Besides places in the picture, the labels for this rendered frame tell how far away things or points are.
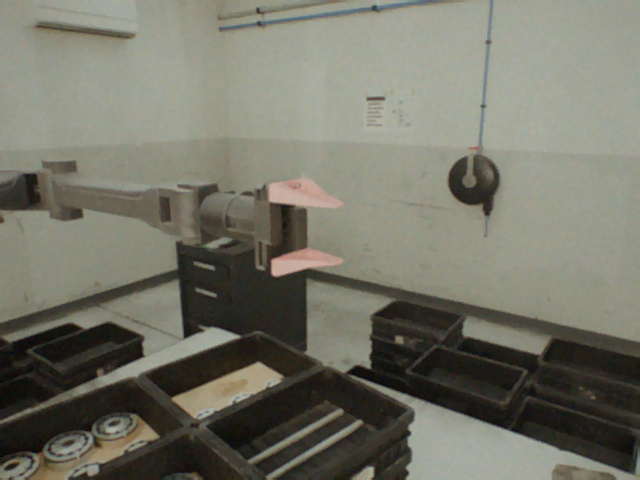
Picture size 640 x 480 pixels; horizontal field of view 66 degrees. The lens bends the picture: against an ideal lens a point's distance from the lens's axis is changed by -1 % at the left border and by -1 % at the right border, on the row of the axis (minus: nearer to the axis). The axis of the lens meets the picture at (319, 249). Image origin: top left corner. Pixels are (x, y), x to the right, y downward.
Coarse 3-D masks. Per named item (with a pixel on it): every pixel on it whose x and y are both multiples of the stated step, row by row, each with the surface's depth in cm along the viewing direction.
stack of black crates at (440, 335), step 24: (384, 312) 262; (408, 312) 270; (432, 312) 262; (456, 312) 255; (384, 336) 249; (408, 336) 241; (432, 336) 232; (456, 336) 246; (384, 360) 252; (408, 360) 244
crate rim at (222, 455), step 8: (184, 432) 106; (192, 432) 106; (200, 432) 106; (168, 440) 103; (176, 440) 104; (200, 440) 104; (208, 440) 103; (152, 448) 101; (160, 448) 101; (216, 448) 101; (136, 456) 98; (224, 456) 98; (112, 464) 96; (120, 464) 96; (232, 464) 96; (104, 472) 94; (240, 472) 94; (248, 472) 94
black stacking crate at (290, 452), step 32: (320, 384) 132; (352, 384) 126; (256, 416) 118; (288, 416) 126; (320, 416) 129; (352, 416) 128; (384, 416) 120; (256, 448) 116; (288, 448) 116; (384, 448) 109
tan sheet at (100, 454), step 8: (136, 416) 128; (144, 424) 125; (144, 432) 122; (152, 432) 122; (96, 448) 116; (120, 448) 116; (40, 456) 113; (96, 456) 113; (104, 456) 113; (112, 456) 113; (48, 472) 108; (56, 472) 108; (64, 472) 108
